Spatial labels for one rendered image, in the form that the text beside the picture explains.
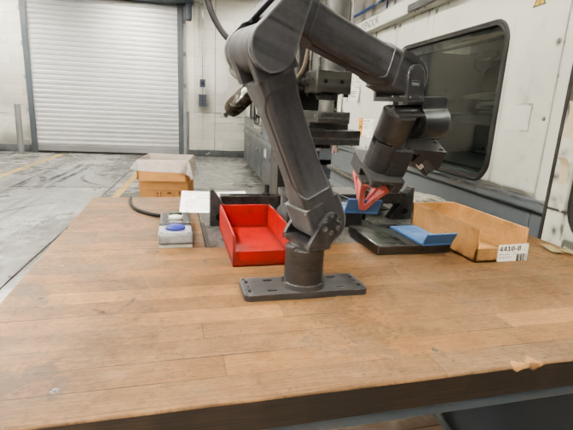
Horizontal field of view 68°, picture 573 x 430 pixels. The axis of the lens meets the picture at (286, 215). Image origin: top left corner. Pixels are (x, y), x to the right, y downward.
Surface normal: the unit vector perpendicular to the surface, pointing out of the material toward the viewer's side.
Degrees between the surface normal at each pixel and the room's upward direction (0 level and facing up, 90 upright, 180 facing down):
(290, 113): 93
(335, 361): 0
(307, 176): 85
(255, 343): 0
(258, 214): 90
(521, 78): 90
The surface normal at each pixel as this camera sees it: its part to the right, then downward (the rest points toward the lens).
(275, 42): 0.48, 0.24
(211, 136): 0.18, 0.25
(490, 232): -0.97, 0.01
